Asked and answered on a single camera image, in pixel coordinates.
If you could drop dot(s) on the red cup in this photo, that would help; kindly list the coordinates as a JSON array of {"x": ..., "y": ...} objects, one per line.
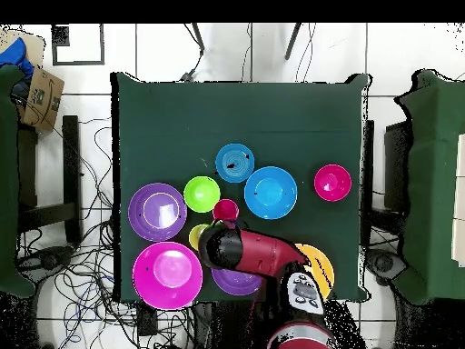
[{"x": 225, "y": 209}]

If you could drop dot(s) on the translucent teal bowl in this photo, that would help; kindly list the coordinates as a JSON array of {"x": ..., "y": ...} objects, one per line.
[{"x": 235, "y": 163}]

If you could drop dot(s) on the small green bowl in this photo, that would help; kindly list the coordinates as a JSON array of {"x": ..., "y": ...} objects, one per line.
[{"x": 201, "y": 194}]

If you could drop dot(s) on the blue bowl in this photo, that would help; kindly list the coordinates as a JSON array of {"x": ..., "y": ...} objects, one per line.
[{"x": 270, "y": 192}]

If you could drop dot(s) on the small red bowl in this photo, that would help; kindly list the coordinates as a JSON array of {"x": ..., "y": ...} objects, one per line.
[{"x": 332, "y": 183}]

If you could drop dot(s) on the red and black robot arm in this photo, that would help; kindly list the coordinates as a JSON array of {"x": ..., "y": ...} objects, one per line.
[{"x": 265, "y": 251}]

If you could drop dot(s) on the yellow cup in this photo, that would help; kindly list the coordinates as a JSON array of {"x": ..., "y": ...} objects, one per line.
[{"x": 195, "y": 236}]

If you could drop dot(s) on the dark green tablecloth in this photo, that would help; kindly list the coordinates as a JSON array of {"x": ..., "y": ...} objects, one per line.
[{"x": 218, "y": 116}]

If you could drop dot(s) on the purple bowl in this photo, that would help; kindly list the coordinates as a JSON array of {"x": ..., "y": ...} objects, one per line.
[
  {"x": 236, "y": 283},
  {"x": 145, "y": 225}
]

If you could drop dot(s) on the large pink bowl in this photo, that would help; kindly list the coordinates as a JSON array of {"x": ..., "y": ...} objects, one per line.
[{"x": 167, "y": 275}]

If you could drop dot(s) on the large yellow bowl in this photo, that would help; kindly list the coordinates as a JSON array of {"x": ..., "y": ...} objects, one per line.
[{"x": 321, "y": 265}]

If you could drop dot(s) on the black power strip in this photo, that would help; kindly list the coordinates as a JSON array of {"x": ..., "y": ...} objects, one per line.
[{"x": 147, "y": 320}]

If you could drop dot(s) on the black wooden stand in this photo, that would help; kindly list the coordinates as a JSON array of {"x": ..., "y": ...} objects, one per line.
[
  {"x": 397, "y": 163},
  {"x": 71, "y": 163}
]

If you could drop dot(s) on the green cloth side table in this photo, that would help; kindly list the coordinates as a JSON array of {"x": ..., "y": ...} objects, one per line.
[
  {"x": 7, "y": 181},
  {"x": 436, "y": 145}
]

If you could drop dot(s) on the cardboard box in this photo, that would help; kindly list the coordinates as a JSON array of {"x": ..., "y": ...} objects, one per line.
[{"x": 43, "y": 98}]

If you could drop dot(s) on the white box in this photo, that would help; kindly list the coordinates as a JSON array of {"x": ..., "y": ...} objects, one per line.
[{"x": 459, "y": 218}]

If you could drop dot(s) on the blue cloth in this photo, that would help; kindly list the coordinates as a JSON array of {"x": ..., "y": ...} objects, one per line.
[{"x": 16, "y": 54}]

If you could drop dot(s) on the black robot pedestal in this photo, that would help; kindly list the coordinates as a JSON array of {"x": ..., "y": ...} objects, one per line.
[{"x": 225, "y": 327}]

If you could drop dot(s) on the black camera tripod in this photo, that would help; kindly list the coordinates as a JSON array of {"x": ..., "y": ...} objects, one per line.
[{"x": 198, "y": 38}]

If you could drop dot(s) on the grey pedestal leg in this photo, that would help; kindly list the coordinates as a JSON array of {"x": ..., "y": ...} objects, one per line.
[
  {"x": 385, "y": 263},
  {"x": 47, "y": 259}
]

